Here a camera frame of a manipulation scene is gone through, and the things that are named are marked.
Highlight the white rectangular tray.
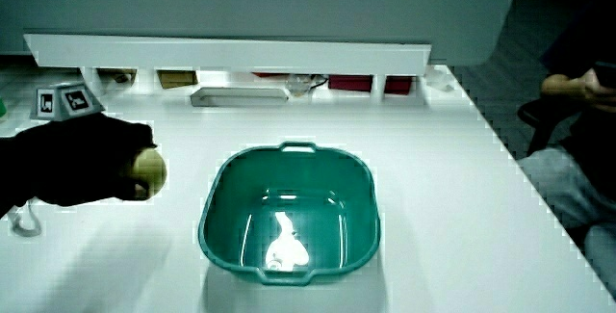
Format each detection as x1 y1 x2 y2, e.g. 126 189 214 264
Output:
189 86 291 109

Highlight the dark red box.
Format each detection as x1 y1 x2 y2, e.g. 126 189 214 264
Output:
327 74 374 93
384 75 415 96

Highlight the clear plastic bag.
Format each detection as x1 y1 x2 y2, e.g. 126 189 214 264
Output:
285 73 315 98

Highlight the grey partition panel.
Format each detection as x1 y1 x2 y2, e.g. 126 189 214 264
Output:
0 0 519 68

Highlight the yellow-green pear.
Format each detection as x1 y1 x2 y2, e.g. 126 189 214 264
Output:
131 147 168 201

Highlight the white desk shelf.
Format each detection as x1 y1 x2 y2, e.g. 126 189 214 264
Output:
23 33 433 101

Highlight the brown cardboard box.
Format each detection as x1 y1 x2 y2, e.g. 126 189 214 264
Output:
156 69 199 91
95 67 138 85

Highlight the grey cable loop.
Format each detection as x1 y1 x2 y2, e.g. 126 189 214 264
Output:
6 198 43 238

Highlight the person's right hand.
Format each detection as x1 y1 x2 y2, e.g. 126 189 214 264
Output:
18 81 160 208

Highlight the white desk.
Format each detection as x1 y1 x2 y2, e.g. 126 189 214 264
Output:
0 65 616 313

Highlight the green plastic basin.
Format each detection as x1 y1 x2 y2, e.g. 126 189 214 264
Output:
197 141 382 288

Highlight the black office chair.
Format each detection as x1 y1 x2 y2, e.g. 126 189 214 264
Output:
516 97 581 158

